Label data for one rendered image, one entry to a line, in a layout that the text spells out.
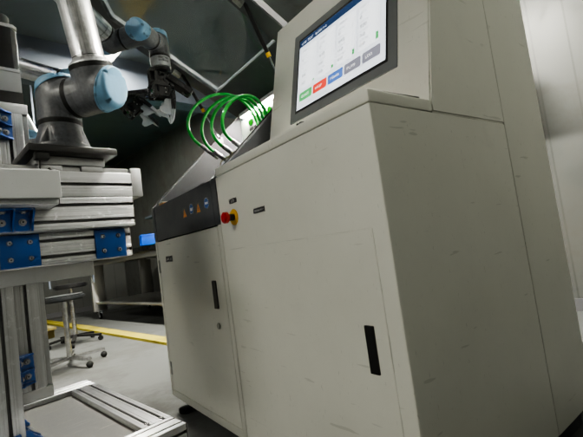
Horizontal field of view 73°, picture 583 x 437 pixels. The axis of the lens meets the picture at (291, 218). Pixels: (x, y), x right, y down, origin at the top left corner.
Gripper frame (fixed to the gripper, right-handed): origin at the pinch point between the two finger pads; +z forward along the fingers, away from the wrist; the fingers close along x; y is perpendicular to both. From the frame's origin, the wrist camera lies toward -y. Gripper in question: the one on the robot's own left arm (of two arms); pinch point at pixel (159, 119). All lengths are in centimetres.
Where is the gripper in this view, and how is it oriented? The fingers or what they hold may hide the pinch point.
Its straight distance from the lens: 189.7
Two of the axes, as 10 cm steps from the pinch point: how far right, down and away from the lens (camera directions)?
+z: 7.8, 6.1, 1.0
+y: -5.0, 7.2, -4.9
